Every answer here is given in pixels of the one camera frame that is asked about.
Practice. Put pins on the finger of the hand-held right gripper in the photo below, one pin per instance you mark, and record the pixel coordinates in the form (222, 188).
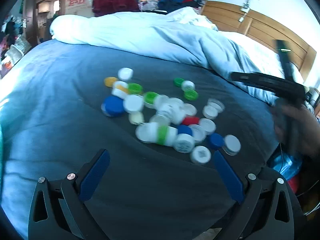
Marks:
(255, 80)

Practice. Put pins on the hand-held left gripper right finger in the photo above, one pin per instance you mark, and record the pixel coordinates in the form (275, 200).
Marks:
(228, 177)

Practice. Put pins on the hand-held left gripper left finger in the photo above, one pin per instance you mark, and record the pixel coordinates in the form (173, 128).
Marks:
(96, 175)

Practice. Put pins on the pile of bottle caps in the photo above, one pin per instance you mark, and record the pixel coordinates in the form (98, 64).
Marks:
(133, 102)

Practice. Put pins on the yellow bottle cap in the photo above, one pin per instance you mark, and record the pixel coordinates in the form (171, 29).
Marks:
(110, 81)

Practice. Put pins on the person's right hand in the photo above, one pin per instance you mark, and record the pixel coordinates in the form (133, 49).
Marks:
(306, 132)

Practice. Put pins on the white pillow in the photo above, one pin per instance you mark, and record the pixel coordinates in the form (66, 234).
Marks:
(260, 55)

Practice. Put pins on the wooden headboard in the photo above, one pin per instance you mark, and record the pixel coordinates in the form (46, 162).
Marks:
(262, 27)

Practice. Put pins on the blue plastic bag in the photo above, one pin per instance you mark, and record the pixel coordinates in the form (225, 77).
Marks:
(285, 162)

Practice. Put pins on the white patterned quilt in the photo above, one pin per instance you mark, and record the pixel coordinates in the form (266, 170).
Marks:
(190, 17)

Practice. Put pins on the light blue duvet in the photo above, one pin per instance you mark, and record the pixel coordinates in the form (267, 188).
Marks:
(150, 37)

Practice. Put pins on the white woven bag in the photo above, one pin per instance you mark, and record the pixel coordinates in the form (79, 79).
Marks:
(20, 48)

